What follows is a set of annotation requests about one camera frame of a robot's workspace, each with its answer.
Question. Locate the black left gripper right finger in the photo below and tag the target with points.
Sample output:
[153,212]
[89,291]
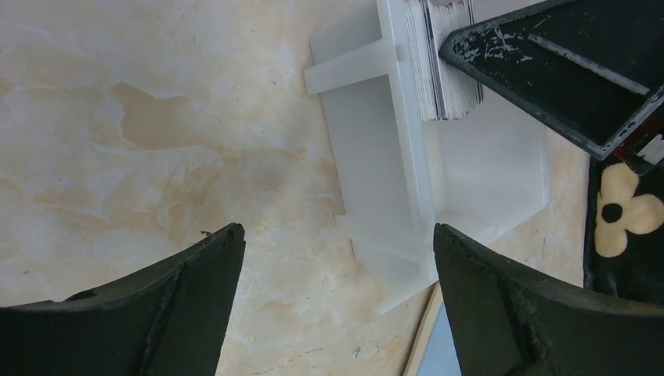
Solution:
[507,318]

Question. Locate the white plastic card box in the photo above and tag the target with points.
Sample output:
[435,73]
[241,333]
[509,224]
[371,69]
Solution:
[484,174]

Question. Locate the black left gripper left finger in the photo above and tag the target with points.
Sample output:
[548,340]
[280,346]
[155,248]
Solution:
[169,318]

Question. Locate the stack of grey cards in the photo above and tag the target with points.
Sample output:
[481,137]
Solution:
[444,92]

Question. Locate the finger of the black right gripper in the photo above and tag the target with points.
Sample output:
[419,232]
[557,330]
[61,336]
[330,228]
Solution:
[592,71]

